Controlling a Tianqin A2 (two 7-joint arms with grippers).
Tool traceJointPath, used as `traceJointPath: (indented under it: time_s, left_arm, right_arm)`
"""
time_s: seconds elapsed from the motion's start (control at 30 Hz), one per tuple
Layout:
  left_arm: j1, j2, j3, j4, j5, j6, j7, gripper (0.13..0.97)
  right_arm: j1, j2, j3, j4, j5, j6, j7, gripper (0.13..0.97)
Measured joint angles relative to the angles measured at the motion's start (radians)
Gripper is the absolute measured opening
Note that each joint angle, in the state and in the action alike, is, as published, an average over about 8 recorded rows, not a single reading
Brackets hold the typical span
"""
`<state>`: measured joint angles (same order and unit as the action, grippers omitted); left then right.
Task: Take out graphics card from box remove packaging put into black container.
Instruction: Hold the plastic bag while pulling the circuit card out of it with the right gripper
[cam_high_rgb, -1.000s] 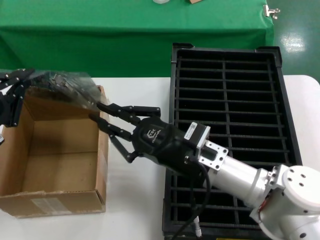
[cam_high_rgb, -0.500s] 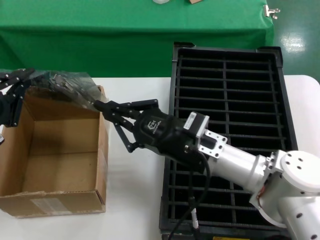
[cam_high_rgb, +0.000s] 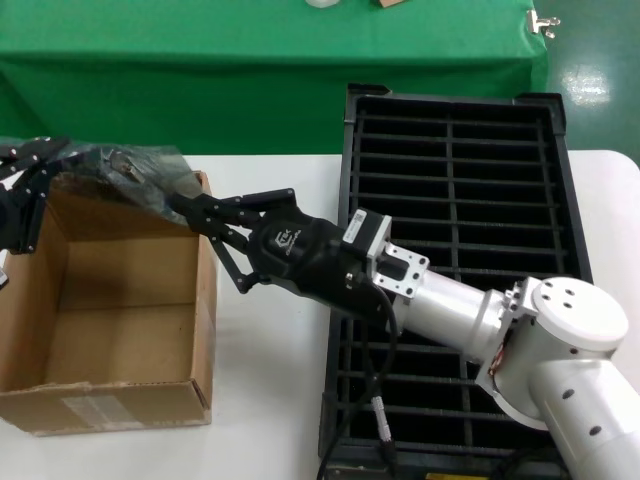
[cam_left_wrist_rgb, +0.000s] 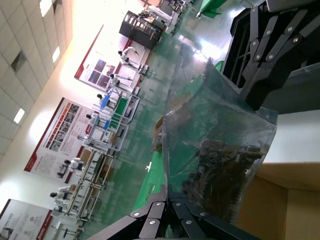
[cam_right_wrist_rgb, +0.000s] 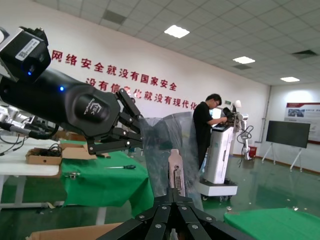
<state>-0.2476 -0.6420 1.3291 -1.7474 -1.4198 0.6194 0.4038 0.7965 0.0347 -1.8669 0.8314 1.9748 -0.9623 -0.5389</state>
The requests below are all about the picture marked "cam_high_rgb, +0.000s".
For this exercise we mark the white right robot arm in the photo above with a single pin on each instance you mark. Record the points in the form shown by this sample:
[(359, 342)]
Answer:
[(575, 320)]

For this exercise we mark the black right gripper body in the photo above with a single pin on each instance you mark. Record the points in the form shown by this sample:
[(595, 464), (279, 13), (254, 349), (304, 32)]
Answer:
[(300, 255)]

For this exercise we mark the black slotted container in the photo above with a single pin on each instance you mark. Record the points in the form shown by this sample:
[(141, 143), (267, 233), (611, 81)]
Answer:
[(500, 150)]

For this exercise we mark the flat brown cardboard box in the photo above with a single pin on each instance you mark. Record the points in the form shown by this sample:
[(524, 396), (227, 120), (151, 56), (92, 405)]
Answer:
[(389, 3)]

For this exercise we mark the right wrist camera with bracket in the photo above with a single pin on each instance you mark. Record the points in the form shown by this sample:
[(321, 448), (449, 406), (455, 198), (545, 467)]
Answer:
[(400, 270)]

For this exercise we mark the dark translucent antistatic bag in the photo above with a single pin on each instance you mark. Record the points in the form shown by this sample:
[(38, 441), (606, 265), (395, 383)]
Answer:
[(165, 170)]

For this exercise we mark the brown open cardboard box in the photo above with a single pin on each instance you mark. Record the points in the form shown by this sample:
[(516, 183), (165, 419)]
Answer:
[(125, 280)]

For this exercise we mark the silver metal binder clip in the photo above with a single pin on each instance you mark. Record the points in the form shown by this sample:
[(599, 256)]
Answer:
[(535, 22)]

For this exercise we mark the green tablecloth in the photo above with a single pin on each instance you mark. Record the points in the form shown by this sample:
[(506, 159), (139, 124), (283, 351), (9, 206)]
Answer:
[(200, 75)]

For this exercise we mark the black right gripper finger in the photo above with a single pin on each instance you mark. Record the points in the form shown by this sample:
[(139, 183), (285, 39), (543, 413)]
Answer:
[(250, 200), (222, 232)]

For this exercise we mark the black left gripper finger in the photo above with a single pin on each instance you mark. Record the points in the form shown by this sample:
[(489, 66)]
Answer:
[(30, 150), (30, 215)]

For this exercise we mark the white tape roll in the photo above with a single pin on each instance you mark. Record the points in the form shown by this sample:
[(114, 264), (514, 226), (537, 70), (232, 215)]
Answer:
[(322, 2)]

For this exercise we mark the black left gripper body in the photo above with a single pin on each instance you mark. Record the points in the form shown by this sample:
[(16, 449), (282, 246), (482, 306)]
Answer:
[(6, 220)]

